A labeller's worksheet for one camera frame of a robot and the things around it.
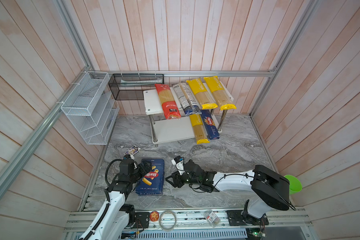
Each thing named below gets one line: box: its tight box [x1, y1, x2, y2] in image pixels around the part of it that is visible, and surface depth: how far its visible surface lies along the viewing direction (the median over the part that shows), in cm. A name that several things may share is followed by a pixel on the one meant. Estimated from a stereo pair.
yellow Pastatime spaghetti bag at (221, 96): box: [203, 76, 237, 111], surface depth 81 cm
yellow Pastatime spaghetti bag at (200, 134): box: [189, 113, 210, 145], surface depth 103 cm
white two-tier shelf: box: [143, 78, 234, 147], surface depth 85 cm
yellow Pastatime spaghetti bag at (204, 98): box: [186, 78, 218, 110], surface depth 81 cm
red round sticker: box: [150, 211, 160, 222], surface depth 76 cm
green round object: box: [284, 174, 303, 195], surface depth 73 cm
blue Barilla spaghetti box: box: [200, 109, 220, 140], surface depth 103 cm
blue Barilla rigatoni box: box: [135, 158, 165, 196], surface depth 81 cm
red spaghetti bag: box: [155, 83, 181, 120], surface depth 78 cm
